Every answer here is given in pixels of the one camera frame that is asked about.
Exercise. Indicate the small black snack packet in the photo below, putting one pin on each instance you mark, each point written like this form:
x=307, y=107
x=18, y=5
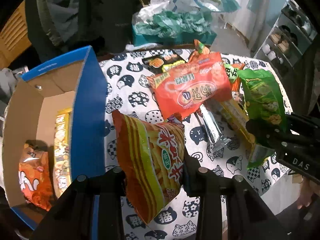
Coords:
x=239, y=98

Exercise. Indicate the black yellow snack bag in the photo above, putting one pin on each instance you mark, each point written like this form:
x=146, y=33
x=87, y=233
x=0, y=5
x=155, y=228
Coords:
x=159, y=63

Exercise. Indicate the silver long snack bar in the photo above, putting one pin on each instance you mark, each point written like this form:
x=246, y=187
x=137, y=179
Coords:
x=216, y=138

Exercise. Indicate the person right hand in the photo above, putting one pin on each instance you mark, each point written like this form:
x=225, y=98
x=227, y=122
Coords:
x=307, y=190

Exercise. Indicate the teal crumpled plastic bags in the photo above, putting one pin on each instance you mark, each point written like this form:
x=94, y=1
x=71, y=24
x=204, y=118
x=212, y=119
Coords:
x=166, y=27

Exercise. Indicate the cat pattern tablecloth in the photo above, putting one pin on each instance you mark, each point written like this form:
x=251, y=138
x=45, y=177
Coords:
x=129, y=92

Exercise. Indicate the wooden louvered cabinet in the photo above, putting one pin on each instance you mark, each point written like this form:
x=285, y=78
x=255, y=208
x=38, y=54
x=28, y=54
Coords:
x=14, y=37

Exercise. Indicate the orange hand-print snack bag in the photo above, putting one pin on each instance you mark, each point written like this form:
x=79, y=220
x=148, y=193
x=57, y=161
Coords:
x=34, y=177

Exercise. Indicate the orange green pea snack bag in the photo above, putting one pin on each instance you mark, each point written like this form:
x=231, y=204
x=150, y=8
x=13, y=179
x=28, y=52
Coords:
x=231, y=69

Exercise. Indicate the large red chip bag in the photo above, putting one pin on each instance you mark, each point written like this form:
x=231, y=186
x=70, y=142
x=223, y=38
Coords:
x=184, y=88

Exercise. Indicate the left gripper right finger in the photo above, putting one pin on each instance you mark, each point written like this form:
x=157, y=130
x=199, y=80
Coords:
x=202, y=182

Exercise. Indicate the orange striped fries snack bag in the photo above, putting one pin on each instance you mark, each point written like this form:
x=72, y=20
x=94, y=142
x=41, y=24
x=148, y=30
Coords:
x=151, y=156

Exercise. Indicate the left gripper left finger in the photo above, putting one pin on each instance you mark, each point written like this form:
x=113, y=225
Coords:
x=96, y=206

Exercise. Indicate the shoe rack with shoes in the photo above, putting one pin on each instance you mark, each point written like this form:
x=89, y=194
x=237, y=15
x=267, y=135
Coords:
x=289, y=38

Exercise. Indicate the long yellow cracker pack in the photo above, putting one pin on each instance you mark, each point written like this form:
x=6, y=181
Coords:
x=62, y=170
x=237, y=119

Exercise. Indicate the hanging dark jackets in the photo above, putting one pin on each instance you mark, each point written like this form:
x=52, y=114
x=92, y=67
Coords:
x=56, y=27

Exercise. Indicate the blue cardboard box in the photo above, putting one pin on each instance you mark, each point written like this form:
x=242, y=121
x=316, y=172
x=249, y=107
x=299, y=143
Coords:
x=73, y=80

